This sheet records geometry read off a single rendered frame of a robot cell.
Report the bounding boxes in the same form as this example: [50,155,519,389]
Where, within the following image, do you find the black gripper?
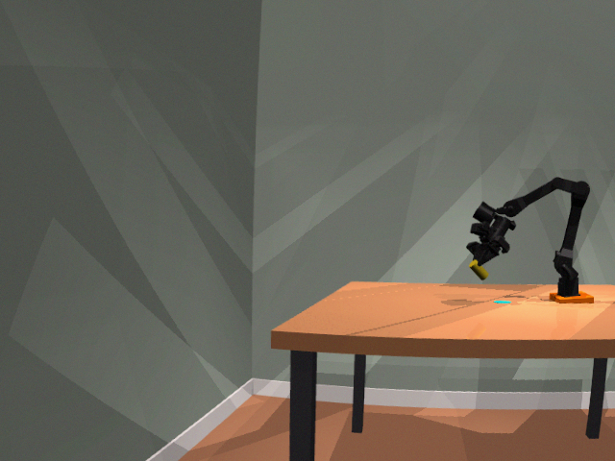
[466,226,510,266]

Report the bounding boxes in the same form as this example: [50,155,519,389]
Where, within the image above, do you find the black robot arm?
[471,177,590,298]

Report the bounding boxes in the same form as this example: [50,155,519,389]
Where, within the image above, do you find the yellow cylinder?
[469,260,488,280]

